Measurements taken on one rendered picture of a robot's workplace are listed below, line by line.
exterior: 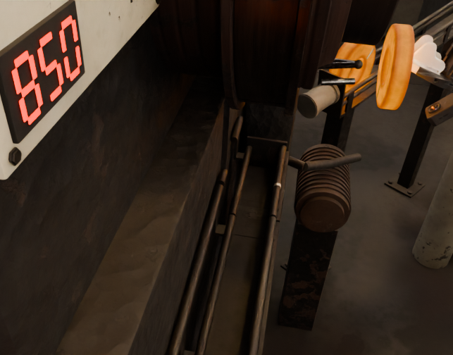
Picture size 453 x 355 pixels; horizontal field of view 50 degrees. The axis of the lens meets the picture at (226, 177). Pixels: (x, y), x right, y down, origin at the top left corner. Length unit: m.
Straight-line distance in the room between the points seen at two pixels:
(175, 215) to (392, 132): 2.01
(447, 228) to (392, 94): 0.82
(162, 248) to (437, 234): 1.32
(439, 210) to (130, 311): 1.33
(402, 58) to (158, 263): 0.61
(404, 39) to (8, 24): 0.77
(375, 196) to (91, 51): 1.76
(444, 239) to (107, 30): 1.47
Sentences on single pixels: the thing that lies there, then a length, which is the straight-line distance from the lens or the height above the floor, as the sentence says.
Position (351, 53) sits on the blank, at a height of 0.76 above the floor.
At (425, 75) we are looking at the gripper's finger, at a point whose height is 0.83.
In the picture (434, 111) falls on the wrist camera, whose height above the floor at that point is 0.75.
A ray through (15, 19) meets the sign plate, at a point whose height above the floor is 1.13.
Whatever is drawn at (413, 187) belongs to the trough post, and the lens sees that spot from 2.11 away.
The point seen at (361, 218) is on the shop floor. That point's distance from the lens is 1.89.
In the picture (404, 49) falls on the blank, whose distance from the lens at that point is 0.92.
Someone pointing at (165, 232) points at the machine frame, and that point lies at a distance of 0.48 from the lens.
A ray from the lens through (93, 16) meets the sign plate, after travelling 0.33.
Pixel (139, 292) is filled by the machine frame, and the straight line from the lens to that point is 0.44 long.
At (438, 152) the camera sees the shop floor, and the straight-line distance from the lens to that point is 2.39.
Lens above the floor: 1.21
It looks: 38 degrees down
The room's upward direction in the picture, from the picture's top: 4 degrees clockwise
